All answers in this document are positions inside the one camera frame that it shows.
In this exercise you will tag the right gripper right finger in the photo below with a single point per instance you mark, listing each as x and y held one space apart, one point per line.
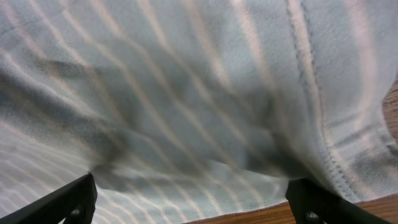
312 204

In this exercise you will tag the light blue striped baby pants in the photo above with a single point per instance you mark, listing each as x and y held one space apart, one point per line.
186 110

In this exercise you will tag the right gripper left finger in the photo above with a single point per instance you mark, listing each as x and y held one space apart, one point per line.
73 203

